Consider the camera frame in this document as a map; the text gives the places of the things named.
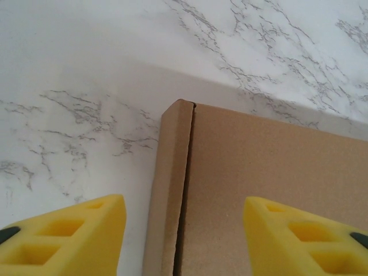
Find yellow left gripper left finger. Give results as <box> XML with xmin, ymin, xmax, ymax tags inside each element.
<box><xmin>0</xmin><ymin>194</ymin><xmax>127</xmax><ymax>276</ymax></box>

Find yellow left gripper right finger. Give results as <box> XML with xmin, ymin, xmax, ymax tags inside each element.
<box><xmin>243</xmin><ymin>196</ymin><xmax>368</xmax><ymax>276</ymax></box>

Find brown cardboard box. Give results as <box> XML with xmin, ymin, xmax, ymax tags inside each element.
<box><xmin>141</xmin><ymin>98</ymin><xmax>368</xmax><ymax>276</ymax></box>

